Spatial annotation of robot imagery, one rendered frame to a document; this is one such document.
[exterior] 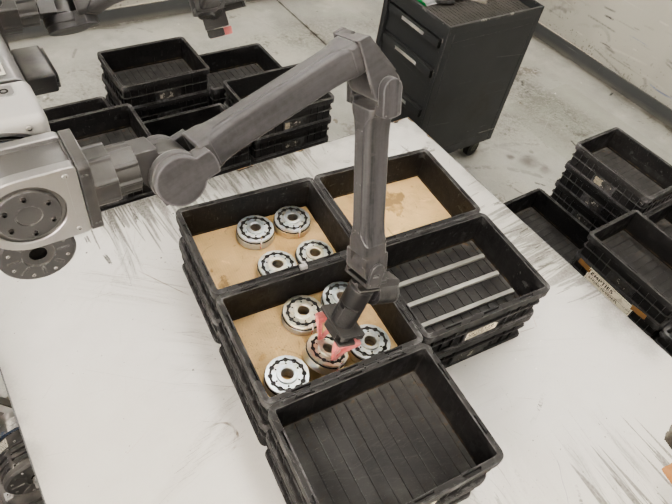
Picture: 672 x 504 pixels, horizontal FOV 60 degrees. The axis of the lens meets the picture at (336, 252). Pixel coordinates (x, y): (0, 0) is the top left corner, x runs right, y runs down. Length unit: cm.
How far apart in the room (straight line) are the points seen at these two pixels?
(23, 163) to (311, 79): 43
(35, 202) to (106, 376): 79
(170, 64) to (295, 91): 204
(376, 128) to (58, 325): 100
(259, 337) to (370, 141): 59
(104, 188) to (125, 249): 95
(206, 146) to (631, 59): 395
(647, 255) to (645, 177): 52
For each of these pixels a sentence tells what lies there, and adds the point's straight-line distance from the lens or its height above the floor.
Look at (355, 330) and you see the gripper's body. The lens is 128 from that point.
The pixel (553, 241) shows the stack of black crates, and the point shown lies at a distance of 274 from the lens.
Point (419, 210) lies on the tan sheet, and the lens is 178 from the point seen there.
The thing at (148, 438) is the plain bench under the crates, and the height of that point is 70.
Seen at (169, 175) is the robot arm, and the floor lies 146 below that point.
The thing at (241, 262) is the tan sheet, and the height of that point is 83.
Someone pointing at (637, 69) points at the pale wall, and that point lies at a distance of 458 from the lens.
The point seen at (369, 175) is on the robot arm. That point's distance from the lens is 108.
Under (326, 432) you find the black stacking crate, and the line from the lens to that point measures 131.
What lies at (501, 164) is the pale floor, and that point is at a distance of 350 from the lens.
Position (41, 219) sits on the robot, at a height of 144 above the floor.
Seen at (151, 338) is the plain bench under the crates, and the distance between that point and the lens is 159.
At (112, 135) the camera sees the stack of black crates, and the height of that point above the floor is 49.
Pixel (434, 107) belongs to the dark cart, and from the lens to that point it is 289.
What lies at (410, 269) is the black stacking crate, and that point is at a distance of 161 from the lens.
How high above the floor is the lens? 202
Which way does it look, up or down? 48 degrees down
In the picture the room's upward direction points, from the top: 11 degrees clockwise
